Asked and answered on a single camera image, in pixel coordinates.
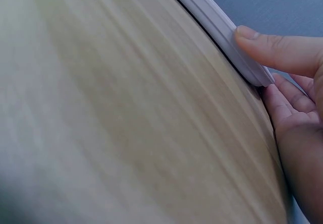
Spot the person's right hand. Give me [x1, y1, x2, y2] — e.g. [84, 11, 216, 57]
[234, 25, 323, 224]

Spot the white plastic strip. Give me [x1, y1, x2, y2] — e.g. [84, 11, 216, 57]
[160, 0, 276, 88]

